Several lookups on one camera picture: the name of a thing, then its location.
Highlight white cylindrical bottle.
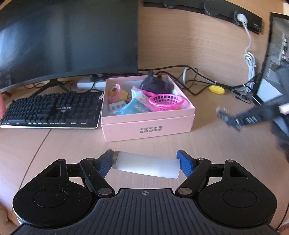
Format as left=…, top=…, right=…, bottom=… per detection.
left=112, top=151, right=180, bottom=179

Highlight pink plastic basket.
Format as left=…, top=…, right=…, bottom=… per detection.
left=148, top=93, right=185, bottom=111

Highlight light blue snack packet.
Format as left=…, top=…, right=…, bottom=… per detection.
left=113, top=86, right=153, bottom=115

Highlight black plush toy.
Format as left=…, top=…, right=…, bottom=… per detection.
left=140, top=70, right=173, bottom=95

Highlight yellow toy corn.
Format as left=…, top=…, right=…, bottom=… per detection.
left=209, top=85, right=225, bottom=95

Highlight black mechanical keyboard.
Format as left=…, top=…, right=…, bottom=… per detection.
left=1, top=91, right=102, bottom=129

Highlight pink cardboard box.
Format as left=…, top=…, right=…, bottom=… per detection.
left=100, top=75, right=195, bottom=142

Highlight pink pig toy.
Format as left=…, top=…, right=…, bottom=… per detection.
left=108, top=84, right=121, bottom=103

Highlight yellow duck toy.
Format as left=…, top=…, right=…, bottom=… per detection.
left=118, top=90, right=129, bottom=101

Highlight white power strip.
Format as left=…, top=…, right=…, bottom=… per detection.
left=76, top=77, right=107, bottom=90

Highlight large black curved monitor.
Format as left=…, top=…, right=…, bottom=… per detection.
left=1, top=1, right=139, bottom=91

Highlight black cables on desk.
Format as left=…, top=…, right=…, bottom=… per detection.
left=6, top=65, right=263, bottom=104

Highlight white plug and cable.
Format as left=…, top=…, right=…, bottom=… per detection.
left=236, top=13, right=257, bottom=91

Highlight grey flat cable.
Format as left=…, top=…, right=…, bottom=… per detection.
left=182, top=67, right=192, bottom=86

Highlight black wall power rail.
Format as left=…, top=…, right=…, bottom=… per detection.
left=143, top=0, right=262, bottom=34

